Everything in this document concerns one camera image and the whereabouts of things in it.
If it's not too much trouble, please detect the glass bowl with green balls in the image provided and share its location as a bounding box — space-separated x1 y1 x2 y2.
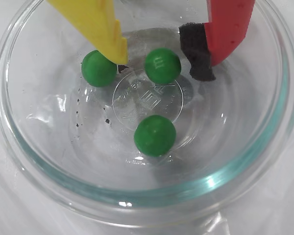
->
0 0 294 225

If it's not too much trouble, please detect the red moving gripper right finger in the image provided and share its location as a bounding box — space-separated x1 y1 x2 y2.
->
178 0 257 81

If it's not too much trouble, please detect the green ball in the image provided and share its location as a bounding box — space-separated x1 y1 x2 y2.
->
133 114 177 157
81 49 118 88
144 47 182 84

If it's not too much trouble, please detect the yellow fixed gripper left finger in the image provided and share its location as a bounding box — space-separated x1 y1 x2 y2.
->
47 0 128 65

